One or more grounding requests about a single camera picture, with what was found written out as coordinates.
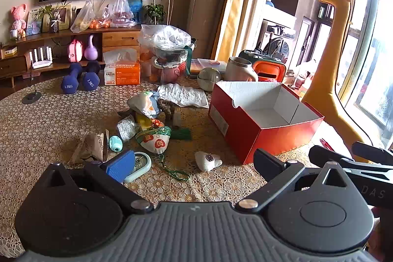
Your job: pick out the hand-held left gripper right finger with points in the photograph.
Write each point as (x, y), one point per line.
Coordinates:
(267, 163)

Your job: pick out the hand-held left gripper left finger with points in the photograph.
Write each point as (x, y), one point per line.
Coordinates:
(119, 165)

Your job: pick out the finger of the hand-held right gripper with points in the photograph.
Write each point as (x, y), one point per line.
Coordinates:
(374, 152)
(331, 157)

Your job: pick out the pale blue correction tape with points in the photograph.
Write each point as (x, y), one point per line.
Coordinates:
(141, 162)

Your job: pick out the kraft paper packet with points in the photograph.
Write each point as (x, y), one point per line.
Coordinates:
(90, 147)

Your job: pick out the clear bag of black beads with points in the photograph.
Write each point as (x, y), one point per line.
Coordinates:
(127, 128)

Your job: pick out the embroidered white green sachet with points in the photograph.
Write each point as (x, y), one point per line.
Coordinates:
(153, 140)

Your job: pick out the red cardboard box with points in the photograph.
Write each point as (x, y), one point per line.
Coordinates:
(245, 127)

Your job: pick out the small yellow box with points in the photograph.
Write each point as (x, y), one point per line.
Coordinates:
(141, 120)

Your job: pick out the white printed plastic bag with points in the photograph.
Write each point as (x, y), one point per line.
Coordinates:
(142, 104)

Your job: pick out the red pen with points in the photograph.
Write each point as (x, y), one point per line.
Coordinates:
(327, 144)

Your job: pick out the small teal round gadget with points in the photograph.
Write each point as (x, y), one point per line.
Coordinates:
(116, 143)

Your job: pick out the white figurine with eye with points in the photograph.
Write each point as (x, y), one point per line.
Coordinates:
(207, 161)

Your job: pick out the green tassel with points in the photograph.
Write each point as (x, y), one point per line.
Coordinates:
(181, 134)

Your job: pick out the beige lace tablecloth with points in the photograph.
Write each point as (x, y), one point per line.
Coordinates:
(46, 127)

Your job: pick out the yellow giraffe toy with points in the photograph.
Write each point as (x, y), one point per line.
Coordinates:
(325, 74)

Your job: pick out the window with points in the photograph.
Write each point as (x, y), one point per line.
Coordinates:
(371, 65)

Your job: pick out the orange white tissue box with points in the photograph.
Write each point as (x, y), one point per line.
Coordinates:
(122, 74)

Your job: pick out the blue dumbbell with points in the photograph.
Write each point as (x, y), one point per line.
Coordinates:
(90, 79)
(70, 82)

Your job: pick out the green orange storage box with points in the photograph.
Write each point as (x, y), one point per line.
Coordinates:
(270, 70)

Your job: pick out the crumpled white paper towel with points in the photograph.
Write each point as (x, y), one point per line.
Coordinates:
(184, 94)

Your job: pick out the beige mug with steel rim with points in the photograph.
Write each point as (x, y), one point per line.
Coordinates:
(238, 70)

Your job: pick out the round olive container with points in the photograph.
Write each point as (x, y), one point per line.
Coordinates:
(208, 79)

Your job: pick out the pink mug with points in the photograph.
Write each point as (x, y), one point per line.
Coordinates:
(172, 74)

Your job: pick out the black round-base stand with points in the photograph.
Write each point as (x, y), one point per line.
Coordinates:
(30, 97)

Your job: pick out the colourful bead organizer box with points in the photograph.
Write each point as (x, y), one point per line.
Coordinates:
(208, 64)

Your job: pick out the purple kettlebell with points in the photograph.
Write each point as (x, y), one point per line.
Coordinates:
(91, 51)

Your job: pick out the bunch of pens and brushes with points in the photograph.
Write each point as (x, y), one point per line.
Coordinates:
(273, 45)

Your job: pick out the plastic-covered container with bag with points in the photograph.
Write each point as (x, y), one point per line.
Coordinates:
(169, 58)

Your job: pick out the pink bag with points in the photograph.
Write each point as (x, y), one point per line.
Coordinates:
(75, 51)

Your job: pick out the wooden television cabinet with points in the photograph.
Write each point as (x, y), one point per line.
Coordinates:
(119, 38)

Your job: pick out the white washing machine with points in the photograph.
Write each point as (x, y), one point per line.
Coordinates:
(278, 35)

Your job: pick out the white router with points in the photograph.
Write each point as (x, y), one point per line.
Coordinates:
(41, 61)

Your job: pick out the crumpled clear plastic bag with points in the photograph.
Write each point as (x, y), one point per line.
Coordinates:
(165, 36)

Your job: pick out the bag of oranges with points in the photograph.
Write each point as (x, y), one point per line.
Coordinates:
(99, 24)

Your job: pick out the yellowish plastic bag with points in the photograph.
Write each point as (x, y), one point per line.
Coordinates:
(82, 19)

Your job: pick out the clear bag with red print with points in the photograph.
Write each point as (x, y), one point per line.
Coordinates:
(122, 12)

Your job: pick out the small plant in dark vase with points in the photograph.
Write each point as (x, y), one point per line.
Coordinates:
(53, 25)

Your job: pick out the blue packet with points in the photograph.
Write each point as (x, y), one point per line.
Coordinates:
(136, 8)

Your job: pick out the small white box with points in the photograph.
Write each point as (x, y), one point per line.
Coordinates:
(9, 51)

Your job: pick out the yellow curtain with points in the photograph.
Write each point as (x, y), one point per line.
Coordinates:
(233, 4)

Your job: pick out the pink plush toy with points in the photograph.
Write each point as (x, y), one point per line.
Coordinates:
(19, 18)

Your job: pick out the wooden photo frame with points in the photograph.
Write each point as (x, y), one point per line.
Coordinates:
(64, 19)

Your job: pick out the small photo frame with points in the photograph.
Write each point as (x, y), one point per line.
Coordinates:
(33, 24)

